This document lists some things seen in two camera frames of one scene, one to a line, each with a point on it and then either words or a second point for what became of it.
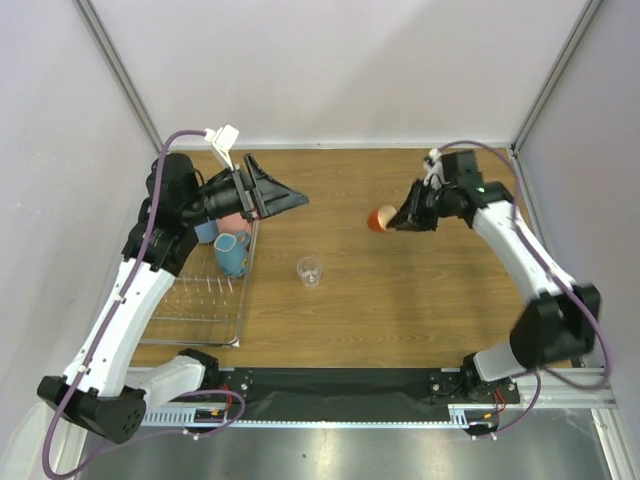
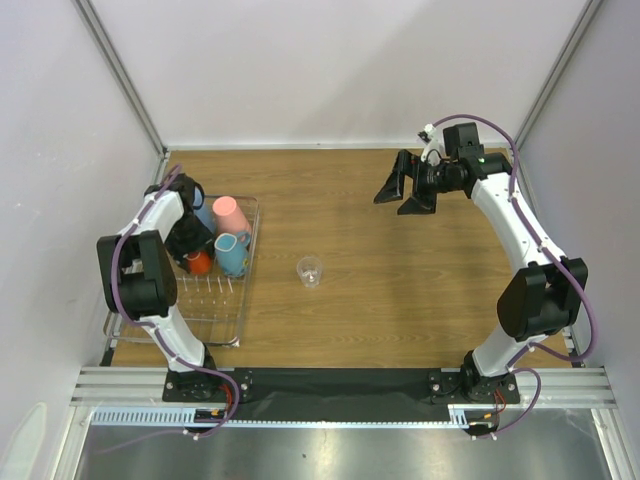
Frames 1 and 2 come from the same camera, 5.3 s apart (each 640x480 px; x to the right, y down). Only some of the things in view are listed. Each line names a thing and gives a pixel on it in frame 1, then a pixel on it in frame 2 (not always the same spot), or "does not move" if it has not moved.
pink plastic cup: [232, 223] does not move
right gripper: [427, 205] to [414, 176]
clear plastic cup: [310, 269] does not move
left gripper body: [230, 196] to [188, 235]
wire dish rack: [204, 306] does not move
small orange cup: [380, 217] to [199, 263]
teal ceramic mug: [232, 253] does not move
